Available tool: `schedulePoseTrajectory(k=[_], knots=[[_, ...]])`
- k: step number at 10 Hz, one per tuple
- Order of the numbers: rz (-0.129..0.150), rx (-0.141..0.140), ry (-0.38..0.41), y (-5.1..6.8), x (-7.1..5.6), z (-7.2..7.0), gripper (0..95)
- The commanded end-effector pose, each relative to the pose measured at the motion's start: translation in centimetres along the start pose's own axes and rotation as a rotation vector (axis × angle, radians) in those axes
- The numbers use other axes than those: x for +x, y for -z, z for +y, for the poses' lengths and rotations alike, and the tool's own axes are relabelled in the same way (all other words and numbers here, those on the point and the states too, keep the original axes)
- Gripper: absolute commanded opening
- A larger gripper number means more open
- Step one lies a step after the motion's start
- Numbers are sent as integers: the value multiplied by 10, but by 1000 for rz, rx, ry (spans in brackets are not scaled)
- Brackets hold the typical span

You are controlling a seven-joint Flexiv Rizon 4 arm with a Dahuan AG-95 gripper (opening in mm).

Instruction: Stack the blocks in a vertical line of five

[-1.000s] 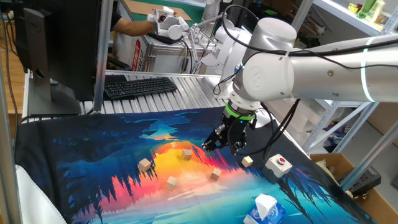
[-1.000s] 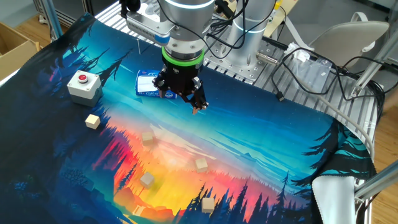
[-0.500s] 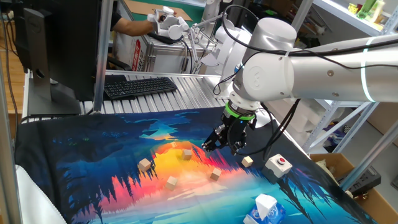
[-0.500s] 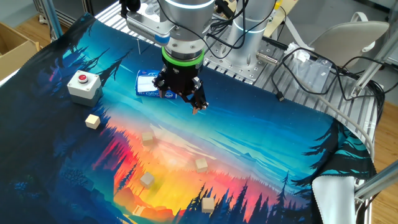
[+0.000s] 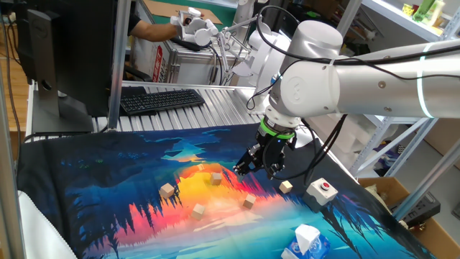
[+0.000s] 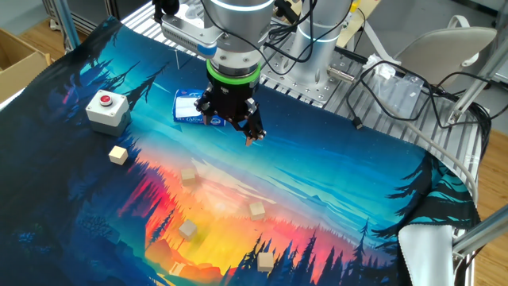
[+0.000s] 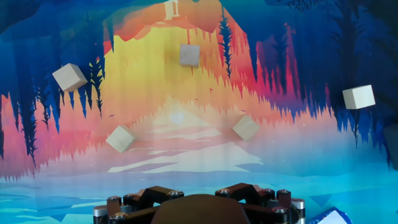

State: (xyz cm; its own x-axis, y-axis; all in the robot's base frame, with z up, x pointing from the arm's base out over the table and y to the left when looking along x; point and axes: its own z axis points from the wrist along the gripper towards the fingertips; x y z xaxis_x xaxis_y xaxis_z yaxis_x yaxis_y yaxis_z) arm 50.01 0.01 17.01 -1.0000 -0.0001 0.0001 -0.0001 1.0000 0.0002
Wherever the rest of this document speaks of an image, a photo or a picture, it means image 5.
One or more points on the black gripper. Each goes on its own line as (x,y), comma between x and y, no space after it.
(271,149)

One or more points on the plain wooden cube block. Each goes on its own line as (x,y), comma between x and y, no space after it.
(167,190)
(216,178)
(198,212)
(249,201)
(285,187)

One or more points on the person's bare forearm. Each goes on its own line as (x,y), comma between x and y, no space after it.
(154,32)

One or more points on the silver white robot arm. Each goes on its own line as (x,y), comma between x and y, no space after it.
(377,86)

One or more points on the grey emergency stop button box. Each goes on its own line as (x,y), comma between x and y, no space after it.
(318,196)

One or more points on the white foam packaging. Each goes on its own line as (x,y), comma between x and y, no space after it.
(354,144)

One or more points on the blue tissue pack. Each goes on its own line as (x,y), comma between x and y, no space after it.
(316,248)

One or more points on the silver aluminium case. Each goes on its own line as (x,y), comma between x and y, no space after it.
(194,68)

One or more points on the black keyboard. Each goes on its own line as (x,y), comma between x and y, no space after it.
(161,100)

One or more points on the brown cardboard box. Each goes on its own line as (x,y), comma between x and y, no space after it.
(391,185)

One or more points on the white haptic control device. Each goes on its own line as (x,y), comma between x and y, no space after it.
(196,30)

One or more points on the black chair armrest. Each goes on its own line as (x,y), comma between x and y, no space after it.
(138,74)

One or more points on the colourful landscape print cloth mat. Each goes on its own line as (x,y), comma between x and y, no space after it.
(108,187)

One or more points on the white box red print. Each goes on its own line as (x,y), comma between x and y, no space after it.
(143,57)

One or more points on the black electronic device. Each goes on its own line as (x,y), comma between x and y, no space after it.
(424,210)

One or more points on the brown cardboard sheet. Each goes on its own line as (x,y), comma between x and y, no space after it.
(169,9)

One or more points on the black shirt sleeve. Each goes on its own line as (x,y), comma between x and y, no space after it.
(133,23)

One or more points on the white metal shelf rack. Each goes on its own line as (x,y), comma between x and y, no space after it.
(391,16)

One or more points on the black computer monitor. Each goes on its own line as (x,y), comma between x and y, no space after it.
(82,54)

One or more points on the yellow small container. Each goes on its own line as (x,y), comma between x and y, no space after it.
(408,10)

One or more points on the green bottle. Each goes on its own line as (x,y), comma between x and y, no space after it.
(424,9)

